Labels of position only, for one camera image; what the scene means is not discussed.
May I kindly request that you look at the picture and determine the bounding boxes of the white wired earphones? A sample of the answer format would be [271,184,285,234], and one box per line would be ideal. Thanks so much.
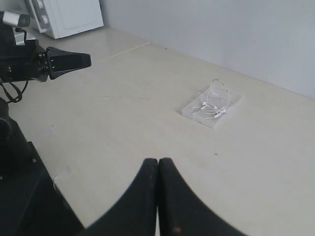
[191,79,232,119]

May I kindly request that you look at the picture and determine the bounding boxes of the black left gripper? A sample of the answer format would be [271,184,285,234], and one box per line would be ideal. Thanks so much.
[0,39,92,82]

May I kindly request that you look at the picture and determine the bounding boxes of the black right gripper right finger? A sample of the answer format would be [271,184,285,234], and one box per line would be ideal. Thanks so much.
[157,158,244,236]

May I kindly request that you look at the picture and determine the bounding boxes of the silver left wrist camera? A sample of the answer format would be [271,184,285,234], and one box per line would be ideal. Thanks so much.
[0,11,31,28]

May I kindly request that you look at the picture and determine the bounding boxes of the clear plastic storage box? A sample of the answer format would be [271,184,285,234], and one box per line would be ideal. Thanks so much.
[182,79,244,128]

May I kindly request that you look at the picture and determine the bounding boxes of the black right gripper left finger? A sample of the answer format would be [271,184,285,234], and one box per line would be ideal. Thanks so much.
[83,158,158,236]

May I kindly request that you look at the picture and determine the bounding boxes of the white appliance box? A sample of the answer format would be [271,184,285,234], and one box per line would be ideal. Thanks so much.
[19,0,104,39]

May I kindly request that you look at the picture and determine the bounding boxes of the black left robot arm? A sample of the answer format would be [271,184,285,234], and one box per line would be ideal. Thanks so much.
[0,24,92,236]

